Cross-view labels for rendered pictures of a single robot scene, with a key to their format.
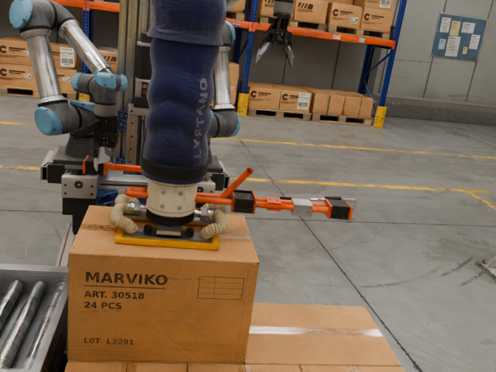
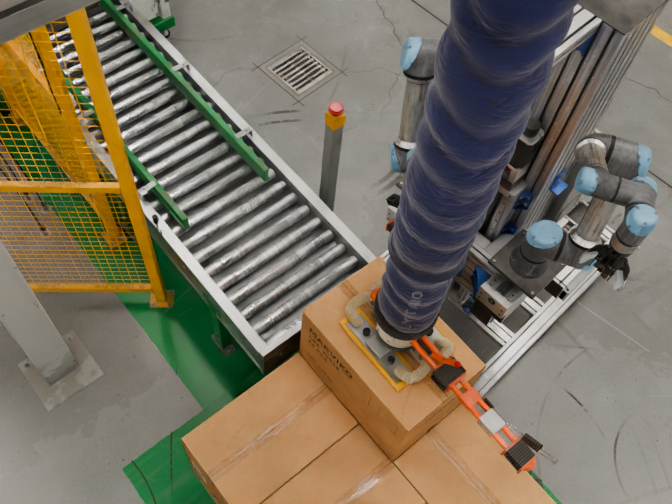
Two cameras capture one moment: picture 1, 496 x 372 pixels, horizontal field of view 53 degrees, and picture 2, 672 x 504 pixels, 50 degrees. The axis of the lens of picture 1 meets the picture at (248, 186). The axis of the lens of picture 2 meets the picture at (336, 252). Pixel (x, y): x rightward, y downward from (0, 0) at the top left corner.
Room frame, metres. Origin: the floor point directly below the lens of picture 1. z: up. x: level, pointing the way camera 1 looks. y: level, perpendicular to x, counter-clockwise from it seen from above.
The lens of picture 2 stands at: (0.74, -0.52, 3.43)
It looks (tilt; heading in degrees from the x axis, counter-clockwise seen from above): 59 degrees down; 54
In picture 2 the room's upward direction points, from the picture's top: 8 degrees clockwise
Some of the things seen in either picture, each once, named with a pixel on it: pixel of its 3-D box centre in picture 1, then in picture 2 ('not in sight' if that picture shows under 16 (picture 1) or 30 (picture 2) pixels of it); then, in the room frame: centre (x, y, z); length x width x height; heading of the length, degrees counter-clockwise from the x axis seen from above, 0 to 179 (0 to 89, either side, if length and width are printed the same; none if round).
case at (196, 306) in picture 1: (164, 280); (386, 358); (1.62, 0.26, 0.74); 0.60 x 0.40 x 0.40; 100
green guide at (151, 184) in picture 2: not in sight; (88, 119); (1.02, 2.07, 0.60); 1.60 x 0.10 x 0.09; 100
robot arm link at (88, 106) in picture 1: (83, 116); not in sight; (2.09, 0.74, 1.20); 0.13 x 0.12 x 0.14; 150
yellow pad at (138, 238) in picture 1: (168, 234); (378, 347); (1.54, 0.24, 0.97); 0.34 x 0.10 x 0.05; 99
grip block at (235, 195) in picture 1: (242, 201); (448, 374); (1.68, 0.01, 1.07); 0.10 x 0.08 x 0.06; 9
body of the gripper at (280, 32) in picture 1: (280, 29); (612, 256); (2.08, -0.05, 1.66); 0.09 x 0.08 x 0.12; 15
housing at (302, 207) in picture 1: (300, 207); (491, 422); (1.71, -0.20, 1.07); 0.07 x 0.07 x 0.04; 9
